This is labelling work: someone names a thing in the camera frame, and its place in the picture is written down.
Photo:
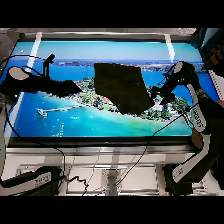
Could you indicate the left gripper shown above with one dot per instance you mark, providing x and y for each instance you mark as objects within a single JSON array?
[{"x": 68, "y": 88}]

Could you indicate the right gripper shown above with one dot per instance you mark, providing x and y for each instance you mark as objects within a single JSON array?
[{"x": 163, "y": 95}]

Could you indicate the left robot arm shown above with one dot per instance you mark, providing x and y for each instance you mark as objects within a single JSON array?
[{"x": 30, "y": 85}]

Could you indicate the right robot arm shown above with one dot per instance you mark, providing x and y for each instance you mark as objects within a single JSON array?
[{"x": 199, "y": 116}]

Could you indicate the dark brown garment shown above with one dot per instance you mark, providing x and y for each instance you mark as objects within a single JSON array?
[{"x": 121, "y": 88}]

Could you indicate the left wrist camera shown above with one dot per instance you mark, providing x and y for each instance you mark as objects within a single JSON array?
[{"x": 50, "y": 59}]

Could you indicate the silver frame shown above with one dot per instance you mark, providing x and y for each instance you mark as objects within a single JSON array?
[{"x": 110, "y": 150}]

